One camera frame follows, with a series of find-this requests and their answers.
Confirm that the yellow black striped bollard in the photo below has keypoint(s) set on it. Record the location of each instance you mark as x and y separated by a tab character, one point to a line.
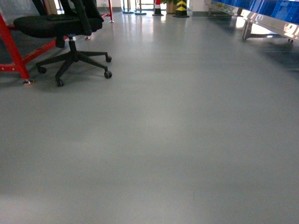
181	10

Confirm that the stainless steel rack frame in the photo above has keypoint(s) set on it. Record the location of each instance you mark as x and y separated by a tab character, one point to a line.
277	28

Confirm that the red metal frame table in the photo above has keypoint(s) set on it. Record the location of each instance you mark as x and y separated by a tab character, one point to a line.
19	63

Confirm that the potted green plant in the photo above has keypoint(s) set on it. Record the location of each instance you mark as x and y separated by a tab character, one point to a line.
171	6

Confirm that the black office chair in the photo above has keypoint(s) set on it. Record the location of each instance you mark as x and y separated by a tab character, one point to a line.
83	20

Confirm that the red white traffic cone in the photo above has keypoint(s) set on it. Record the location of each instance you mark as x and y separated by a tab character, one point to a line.
157	8

